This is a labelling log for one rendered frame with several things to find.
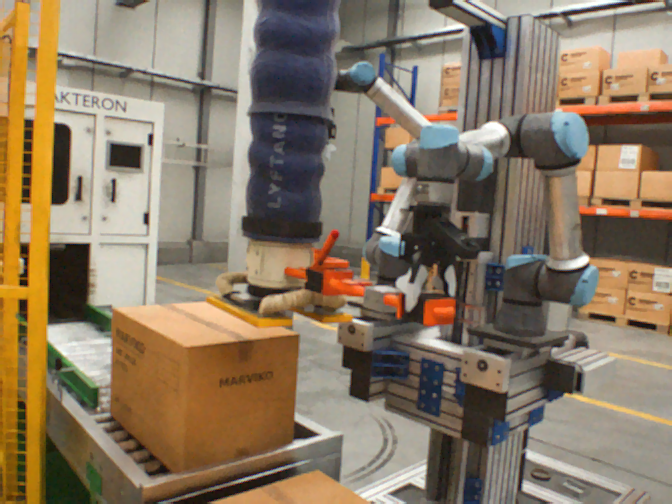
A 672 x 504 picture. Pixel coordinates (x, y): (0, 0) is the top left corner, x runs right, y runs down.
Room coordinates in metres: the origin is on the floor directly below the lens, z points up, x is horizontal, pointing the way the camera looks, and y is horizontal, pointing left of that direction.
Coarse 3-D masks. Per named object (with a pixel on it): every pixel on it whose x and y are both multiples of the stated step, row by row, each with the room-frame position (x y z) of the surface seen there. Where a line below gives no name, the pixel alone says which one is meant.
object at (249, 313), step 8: (216, 296) 1.64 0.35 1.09; (216, 304) 1.59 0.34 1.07; (224, 304) 1.56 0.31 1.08; (232, 304) 1.54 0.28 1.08; (240, 304) 1.55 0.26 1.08; (248, 304) 1.55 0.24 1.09; (256, 304) 1.48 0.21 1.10; (232, 312) 1.50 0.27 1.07; (240, 312) 1.47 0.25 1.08; (248, 312) 1.46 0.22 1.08; (256, 312) 1.46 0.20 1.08; (248, 320) 1.42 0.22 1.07; (256, 320) 1.39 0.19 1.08; (264, 320) 1.40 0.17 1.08; (272, 320) 1.41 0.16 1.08; (280, 320) 1.42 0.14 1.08; (288, 320) 1.43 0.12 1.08
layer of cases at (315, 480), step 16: (288, 480) 1.64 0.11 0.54; (304, 480) 1.65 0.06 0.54; (320, 480) 1.66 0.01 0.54; (240, 496) 1.53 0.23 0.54; (256, 496) 1.53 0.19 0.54; (272, 496) 1.54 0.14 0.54; (288, 496) 1.55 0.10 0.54; (304, 496) 1.55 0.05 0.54; (320, 496) 1.56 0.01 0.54; (336, 496) 1.57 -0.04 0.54; (352, 496) 1.57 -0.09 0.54
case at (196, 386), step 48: (144, 336) 1.80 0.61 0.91; (192, 336) 1.69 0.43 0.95; (240, 336) 1.74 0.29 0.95; (288, 336) 1.81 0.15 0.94; (144, 384) 1.79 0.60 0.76; (192, 384) 1.59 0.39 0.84; (240, 384) 1.69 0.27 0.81; (288, 384) 1.81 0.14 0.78; (144, 432) 1.78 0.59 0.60; (192, 432) 1.59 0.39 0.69; (240, 432) 1.70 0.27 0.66; (288, 432) 1.82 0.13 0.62
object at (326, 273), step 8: (312, 272) 1.37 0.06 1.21; (320, 272) 1.34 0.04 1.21; (328, 272) 1.35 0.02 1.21; (336, 272) 1.36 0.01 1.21; (344, 272) 1.37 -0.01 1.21; (352, 272) 1.39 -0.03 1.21; (312, 280) 1.38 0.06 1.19; (320, 280) 1.36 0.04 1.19; (328, 280) 1.35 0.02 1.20; (304, 288) 1.40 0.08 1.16; (312, 288) 1.37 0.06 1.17; (320, 288) 1.35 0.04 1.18; (328, 288) 1.35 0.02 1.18
